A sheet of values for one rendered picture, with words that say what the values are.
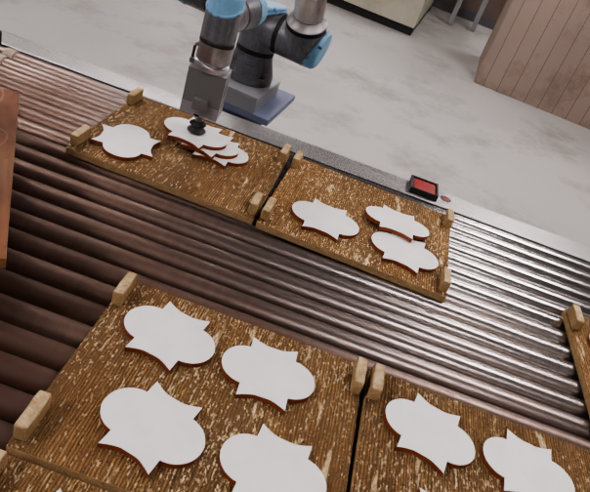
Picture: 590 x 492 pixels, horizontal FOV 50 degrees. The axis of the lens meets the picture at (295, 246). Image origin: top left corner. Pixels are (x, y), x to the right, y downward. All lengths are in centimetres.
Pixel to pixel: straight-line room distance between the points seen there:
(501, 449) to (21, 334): 72
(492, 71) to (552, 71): 53
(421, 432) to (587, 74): 580
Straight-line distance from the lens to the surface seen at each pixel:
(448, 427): 103
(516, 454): 106
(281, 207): 136
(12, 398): 91
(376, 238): 136
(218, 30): 136
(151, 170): 136
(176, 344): 96
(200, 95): 142
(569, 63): 657
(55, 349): 96
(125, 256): 114
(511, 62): 654
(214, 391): 92
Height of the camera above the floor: 162
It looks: 33 degrees down
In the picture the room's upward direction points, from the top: 20 degrees clockwise
